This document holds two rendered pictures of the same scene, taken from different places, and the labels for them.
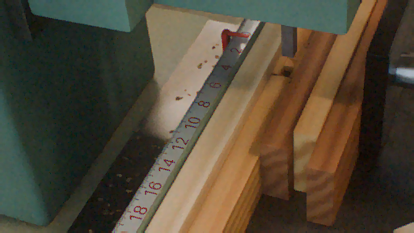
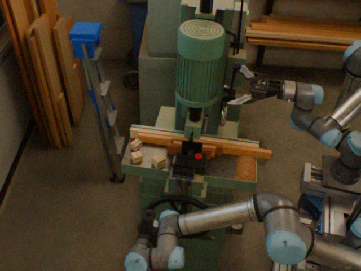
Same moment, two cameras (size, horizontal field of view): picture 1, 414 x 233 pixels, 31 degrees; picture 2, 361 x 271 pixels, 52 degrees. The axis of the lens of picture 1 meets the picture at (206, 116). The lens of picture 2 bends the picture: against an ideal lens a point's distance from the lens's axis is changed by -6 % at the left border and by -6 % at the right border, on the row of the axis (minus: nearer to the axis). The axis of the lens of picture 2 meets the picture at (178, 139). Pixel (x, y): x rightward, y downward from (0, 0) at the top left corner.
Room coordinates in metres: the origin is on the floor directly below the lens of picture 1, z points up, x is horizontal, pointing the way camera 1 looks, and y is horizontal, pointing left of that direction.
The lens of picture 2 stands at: (-0.11, -1.27, 2.16)
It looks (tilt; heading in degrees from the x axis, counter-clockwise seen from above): 43 degrees down; 69
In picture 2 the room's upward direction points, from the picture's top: 3 degrees clockwise
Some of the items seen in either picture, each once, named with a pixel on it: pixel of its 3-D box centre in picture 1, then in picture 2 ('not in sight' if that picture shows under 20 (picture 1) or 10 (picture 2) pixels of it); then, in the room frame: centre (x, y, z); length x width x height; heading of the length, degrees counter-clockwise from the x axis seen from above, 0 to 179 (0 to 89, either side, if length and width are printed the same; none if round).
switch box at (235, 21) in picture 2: not in sight; (238, 22); (0.70, 0.15, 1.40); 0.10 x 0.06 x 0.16; 62
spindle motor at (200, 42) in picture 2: not in sight; (199, 64); (0.42, -0.07, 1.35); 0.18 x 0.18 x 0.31
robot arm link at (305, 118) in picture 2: not in sight; (303, 117); (0.76, -0.36, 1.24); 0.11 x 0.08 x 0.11; 105
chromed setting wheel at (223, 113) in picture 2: not in sight; (223, 113); (0.59, -0.01, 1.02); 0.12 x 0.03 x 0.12; 62
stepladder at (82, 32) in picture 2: not in sight; (102, 108); (0.13, 0.75, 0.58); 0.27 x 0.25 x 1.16; 158
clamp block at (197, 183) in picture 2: not in sight; (187, 175); (0.34, -0.24, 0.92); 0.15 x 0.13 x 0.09; 152
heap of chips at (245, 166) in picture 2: not in sight; (246, 165); (0.61, -0.26, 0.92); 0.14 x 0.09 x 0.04; 62
